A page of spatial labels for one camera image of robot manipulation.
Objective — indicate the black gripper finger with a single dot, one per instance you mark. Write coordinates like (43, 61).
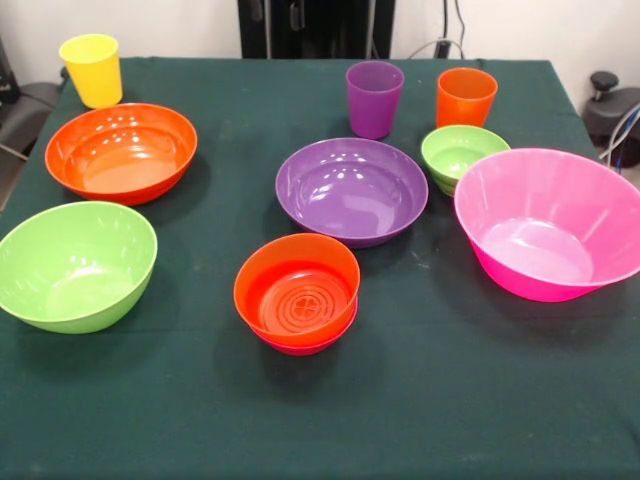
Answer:
(298, 15)
(256, 9)

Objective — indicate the purple plastic cup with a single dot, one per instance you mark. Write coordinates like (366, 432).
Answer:
(375, 107)

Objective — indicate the yellow plastic cup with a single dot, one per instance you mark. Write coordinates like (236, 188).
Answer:
(92, 75)

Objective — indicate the purple plastic bowl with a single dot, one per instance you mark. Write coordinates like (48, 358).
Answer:
(350, 195)

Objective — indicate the small orange plastic bowl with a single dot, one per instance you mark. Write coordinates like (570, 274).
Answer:
(280, 270)

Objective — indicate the small red plastic bowl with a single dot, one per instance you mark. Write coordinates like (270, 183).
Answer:
(305, 349)

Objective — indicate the black power adapter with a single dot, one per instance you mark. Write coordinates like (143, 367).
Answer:
(442, 48)

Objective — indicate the orange plastic cup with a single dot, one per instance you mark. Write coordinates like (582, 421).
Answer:
(465, 105)

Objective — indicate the large orange plastic bowl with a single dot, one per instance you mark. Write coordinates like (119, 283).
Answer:
(120, 155)

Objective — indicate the small green plastic bowl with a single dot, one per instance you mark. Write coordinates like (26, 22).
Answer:
(455, 155)

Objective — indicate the grey office chair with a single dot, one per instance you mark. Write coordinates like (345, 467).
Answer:
(30, 107)

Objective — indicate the large green plastic bowl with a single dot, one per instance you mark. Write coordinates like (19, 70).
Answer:
(75, 265)

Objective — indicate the large pink plastic bowl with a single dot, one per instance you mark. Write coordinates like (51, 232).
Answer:
(540, 225)

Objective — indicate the dark green tablecloth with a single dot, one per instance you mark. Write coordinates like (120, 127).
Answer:
(320, 400)

